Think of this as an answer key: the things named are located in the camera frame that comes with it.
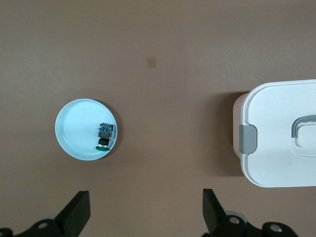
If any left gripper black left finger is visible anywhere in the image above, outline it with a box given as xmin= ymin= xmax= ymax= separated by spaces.
xmin=0 ymin=190 xmax=91 ymax=237

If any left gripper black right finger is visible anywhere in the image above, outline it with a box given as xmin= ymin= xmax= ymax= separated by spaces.
xmin=201 ymin=189 xmax=297 ymax=237

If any light blue round plate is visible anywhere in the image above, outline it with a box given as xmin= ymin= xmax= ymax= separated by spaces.
xmin=54 ymin=98 xmax=121 ymax=161

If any green and blue switch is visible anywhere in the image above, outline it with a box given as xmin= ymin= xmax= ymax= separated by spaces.
xmin=95 ymin=122 xmax=115 ymax=151

